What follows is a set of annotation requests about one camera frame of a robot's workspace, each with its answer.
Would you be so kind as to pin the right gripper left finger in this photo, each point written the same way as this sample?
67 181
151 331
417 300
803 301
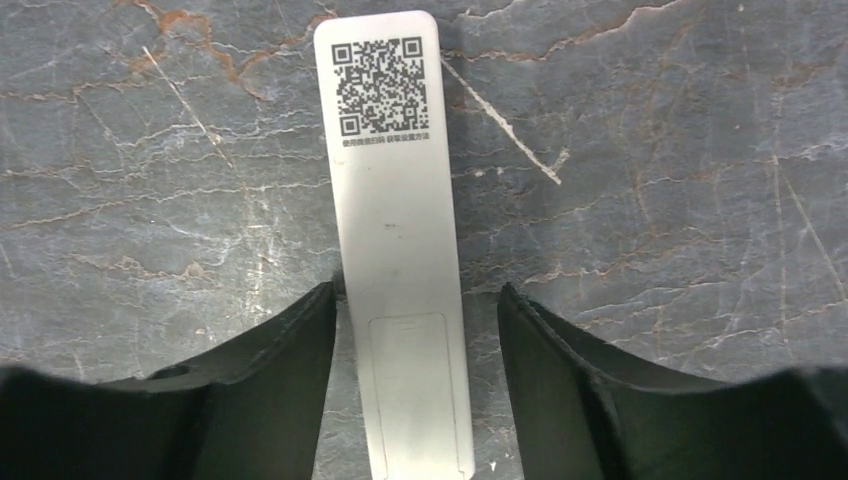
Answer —
249 408

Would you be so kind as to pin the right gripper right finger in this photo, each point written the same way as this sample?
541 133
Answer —
586 409

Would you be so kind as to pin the white long remote control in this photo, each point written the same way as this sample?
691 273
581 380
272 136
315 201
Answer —
383 109

